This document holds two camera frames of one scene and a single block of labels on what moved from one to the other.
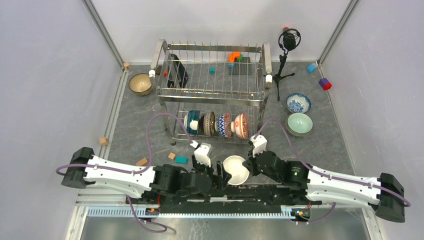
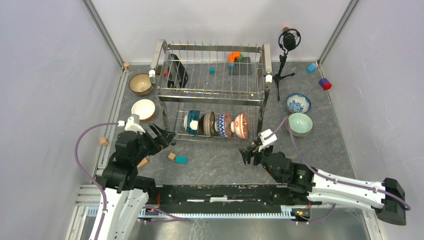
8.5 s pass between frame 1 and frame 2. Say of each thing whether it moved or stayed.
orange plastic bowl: moved
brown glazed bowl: stayed
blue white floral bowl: stayed
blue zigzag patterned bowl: stayed
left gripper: moved
